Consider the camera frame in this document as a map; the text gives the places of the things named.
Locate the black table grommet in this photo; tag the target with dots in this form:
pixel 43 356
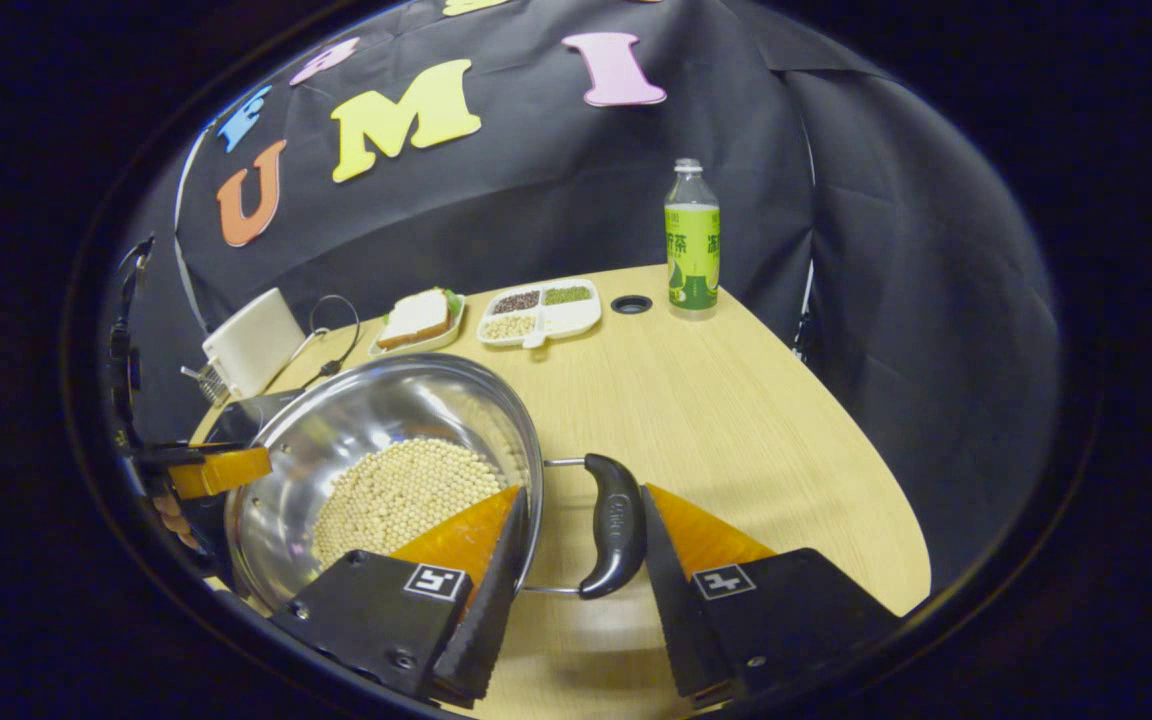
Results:
pixel 631 304

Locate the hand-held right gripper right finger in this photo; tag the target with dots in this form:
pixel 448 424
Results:
pixel 676 620

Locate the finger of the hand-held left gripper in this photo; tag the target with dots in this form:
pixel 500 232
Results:
pixel 226 472

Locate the green tea bottle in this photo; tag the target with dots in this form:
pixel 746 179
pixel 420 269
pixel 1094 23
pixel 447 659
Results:
pixel 692 250

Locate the stainless steel pot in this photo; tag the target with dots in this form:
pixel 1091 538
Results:
pixel 356 420

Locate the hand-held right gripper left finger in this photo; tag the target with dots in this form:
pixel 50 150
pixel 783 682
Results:
pixel 491 620

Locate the small white plate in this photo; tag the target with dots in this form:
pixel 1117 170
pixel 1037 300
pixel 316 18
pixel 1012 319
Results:
pixel 456 325

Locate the white divided dish with grains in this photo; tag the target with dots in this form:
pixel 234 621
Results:
pixel 541 312

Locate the black induction cooktop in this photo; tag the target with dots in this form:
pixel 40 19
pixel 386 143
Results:
pixel 236 425

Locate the white toaster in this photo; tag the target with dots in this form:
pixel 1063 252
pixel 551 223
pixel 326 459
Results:
pixel 251 345

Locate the sandwich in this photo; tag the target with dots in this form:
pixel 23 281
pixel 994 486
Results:
pixel 414 318

